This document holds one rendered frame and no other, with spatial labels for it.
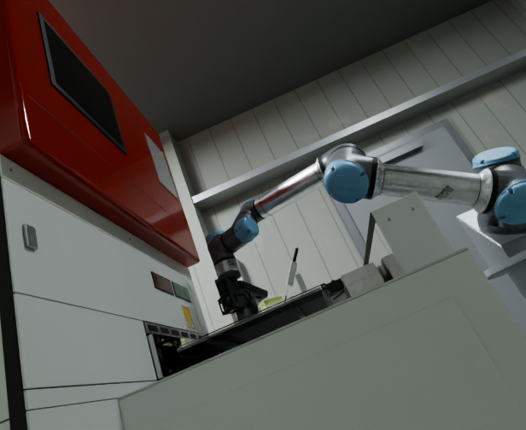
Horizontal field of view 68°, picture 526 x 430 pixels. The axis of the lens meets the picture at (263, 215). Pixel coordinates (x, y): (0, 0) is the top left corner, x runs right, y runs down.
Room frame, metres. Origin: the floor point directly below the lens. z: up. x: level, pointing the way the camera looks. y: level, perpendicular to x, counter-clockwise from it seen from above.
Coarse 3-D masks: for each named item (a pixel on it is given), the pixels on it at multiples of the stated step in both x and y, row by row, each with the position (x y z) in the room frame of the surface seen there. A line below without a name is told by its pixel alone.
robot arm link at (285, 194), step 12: (348, 144) 0.99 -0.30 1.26; (324, 156) 1.05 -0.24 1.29; (312, 168) 1.08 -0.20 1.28; (324, 168) 1.05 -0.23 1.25; (288, 180) 1.13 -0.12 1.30; (300, 180) 1.10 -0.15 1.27; (312, 180) 1.09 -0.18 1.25; (276, 192) 1.14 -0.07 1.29; (288, 192) 1.13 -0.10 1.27; (300, 192) 1.13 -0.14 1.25; (252, 204) 1.19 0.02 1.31; (264, 204) 1.17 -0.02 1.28; (276, 204) 1.17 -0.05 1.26; (288, 204) 1.18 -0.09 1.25; (264, 216) 1.21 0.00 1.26
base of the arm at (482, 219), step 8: (480, 216) 1.19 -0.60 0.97; (488, 216) 1.16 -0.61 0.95; (480, 224) 1.21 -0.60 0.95; (488, 224) 1.18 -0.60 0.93; (496, 224) 1.17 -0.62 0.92; (504, 224) 1.15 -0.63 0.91; (512, 224) 1.14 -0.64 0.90; (520, 224) 1.14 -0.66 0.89; (488, 232) 1.20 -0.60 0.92; (496, 232) 1.18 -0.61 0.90; (504, 232) 1.17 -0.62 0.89; (512, 232) 1.16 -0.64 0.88
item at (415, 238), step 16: (416, 192) 0.71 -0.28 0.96; (384, 208) 0.71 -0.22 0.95; (400, 208) 0.71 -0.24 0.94; (416, 208) 0.71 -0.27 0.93; (384, 224) 0.71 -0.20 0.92; (400, 224) 0.71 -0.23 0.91; (416, 224) 0.71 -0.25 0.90; (432, 224) 0.71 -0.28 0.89; (400, 240) 0.71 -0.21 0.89; (416, 240) 0.71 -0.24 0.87; (432, 240) 0.71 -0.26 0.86; (400, 256) 0.71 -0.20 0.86; (416, 256) 0.71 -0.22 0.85; (432, 256) 0.71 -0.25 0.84
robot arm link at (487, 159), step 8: (488, 152) 1.06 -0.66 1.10; (496, 152) 1.04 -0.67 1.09; (504, 152) 1.03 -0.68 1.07; (512, 152) 1.01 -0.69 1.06; (472, 160) 1.07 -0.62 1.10; (480, 160) 1.03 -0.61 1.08; (488, 160) 1.02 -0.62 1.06; (496, 160) 1.01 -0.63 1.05; (504, 160) 1.01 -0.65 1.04; (512, 160) 1.01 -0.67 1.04; (520, 160) 1.04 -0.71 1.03; (480, 168) 1.05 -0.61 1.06; (488, 168) 1.03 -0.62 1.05
